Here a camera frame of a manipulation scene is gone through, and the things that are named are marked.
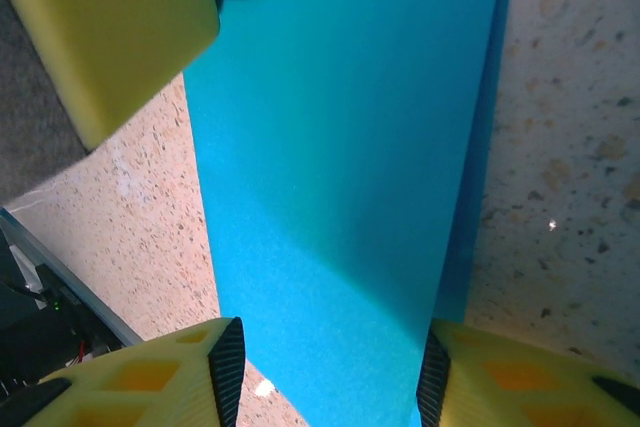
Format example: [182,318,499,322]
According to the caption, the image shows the blue paper sheet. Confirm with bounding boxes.
[182,0,519,427]

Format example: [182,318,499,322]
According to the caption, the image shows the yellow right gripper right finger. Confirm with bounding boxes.
[414,319,640,427]

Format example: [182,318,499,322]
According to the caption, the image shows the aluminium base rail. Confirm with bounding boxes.
[0,206,141,348]

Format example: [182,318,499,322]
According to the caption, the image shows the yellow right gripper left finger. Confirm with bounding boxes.
[0,316,247,427]

